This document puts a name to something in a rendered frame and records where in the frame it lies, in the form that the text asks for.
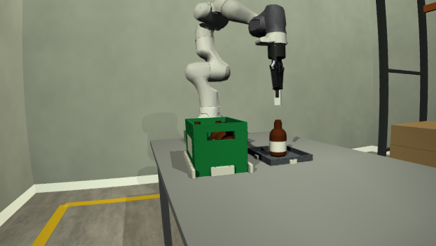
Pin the green bottle crate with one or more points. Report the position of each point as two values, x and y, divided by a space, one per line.
214 153

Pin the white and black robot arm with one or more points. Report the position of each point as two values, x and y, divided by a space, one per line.
269 27

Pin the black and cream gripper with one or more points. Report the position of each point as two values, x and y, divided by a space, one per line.
277 53

